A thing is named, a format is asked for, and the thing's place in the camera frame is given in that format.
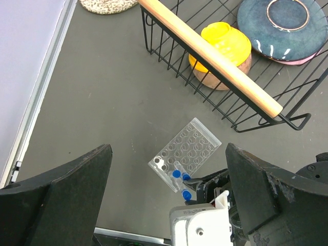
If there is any black wire basket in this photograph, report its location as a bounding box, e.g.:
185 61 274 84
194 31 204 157
139 1 327 130

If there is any pink plate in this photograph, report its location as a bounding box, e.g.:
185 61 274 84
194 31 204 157
274 49 322 66

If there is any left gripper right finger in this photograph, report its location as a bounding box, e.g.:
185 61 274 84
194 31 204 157
225 142 328 246

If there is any clear acrylic tube rack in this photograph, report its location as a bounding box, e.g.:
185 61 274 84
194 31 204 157
148 117 221 193

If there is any blue ceramic plate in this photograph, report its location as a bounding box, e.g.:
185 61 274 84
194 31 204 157
237 0 327 61

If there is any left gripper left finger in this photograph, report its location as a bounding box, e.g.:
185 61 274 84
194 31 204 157
1 144 112 245

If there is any blue capped tube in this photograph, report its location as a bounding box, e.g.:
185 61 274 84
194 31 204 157
171 170 181 182
174 161 191 180
179 182 192 201

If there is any woven round coaster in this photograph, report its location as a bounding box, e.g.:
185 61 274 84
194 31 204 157
79 0 138 15

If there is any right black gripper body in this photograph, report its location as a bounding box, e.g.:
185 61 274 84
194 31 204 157
186 176 247 246

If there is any yellow and brown bowl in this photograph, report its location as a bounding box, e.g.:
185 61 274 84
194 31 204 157
188 22 253 91

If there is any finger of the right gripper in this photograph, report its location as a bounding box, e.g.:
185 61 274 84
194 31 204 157
183 169 228 187

